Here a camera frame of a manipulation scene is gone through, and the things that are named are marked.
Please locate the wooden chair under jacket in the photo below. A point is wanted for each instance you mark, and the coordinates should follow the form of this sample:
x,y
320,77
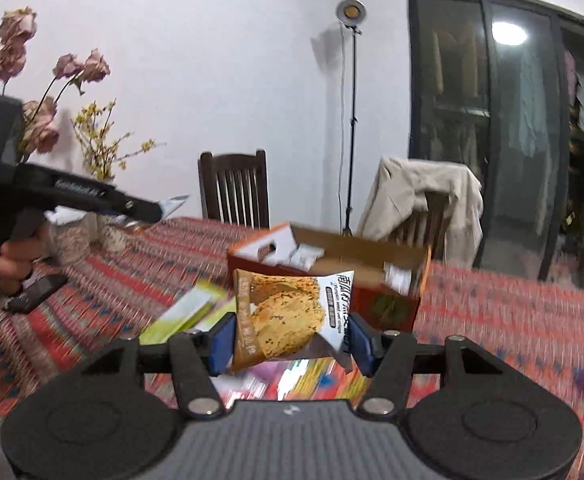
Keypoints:
x,y
419,225

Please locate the beige jacket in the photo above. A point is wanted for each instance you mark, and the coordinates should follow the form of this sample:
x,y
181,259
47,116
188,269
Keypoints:
x,y
396,185

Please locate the light blue hanging garment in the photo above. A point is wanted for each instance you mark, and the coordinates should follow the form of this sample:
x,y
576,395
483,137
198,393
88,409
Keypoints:
x,y
531,105

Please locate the patterned white vase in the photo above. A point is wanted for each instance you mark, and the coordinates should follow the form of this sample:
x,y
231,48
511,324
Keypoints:
x,y
117,240

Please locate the person's left hand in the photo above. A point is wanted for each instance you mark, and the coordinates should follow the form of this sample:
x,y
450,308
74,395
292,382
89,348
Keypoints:
x,y
17,257

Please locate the red cardboard box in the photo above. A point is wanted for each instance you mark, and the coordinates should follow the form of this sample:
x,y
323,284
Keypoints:
x,y
351,256

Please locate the dark wooden chair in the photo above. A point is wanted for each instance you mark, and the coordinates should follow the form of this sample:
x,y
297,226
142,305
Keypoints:
x,y
234,190

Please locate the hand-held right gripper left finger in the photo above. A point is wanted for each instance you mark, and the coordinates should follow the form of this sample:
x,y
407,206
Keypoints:
x,y
222,345

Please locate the sliding glass door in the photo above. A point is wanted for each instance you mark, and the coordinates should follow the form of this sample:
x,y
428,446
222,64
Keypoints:
x,y
501,135

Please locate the large red snack packet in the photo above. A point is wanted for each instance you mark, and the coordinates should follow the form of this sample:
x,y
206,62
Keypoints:
x,y
329,382

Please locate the purple snack packet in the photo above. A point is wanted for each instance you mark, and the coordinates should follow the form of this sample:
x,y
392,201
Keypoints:
x,y
272,376

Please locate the brown cookie snack packet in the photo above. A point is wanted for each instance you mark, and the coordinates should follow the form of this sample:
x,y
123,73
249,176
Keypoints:
x,y
282,320

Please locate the yellow flower branches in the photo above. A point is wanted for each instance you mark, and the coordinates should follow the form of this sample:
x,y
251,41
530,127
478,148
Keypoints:
x,y
99,145

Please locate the dried pink roses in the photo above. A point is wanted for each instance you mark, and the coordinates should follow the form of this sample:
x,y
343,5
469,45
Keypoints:
x,y
17,55

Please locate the beige hanging garment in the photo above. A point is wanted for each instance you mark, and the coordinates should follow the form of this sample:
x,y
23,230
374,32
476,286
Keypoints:
x,y
451,60

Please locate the small black device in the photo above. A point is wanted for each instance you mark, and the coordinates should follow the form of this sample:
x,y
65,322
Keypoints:
x,y
39,290

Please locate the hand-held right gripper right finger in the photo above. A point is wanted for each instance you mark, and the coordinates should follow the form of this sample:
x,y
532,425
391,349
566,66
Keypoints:
x,y
361,347

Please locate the green snack packet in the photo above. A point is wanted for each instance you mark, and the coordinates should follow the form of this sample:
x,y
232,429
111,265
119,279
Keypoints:
x,y
182,312

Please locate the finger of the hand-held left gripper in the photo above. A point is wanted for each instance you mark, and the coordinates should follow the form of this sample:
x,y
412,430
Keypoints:
x,y
132,224
144,209

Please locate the white snack packet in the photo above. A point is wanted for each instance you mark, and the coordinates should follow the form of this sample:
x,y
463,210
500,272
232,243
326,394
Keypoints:
x,y
306,257
397,279

